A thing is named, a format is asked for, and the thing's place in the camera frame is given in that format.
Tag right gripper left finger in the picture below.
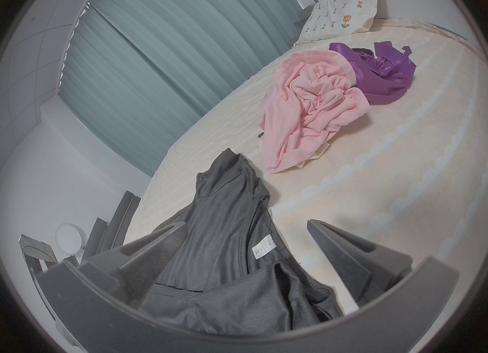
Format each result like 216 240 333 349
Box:
82 222 189 302

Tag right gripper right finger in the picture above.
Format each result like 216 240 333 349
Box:
307 219 413 302

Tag black T-shirt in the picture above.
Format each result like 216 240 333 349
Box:
138 148 345 335

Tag round white mirror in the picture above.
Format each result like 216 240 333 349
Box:
54 223 85 256

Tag cream printed garment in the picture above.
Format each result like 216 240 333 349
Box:
297 144 330 169

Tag bed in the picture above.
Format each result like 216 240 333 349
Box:
122 0 486 314

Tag pink garment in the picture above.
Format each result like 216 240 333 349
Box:
259 50 371 174

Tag blue-green curtain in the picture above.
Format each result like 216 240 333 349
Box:
57 5 214 179
91 0 306 116

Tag purple garment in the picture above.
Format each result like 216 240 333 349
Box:
329 40 417 105

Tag white printed pillow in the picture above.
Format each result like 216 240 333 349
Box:
294 0 383 45

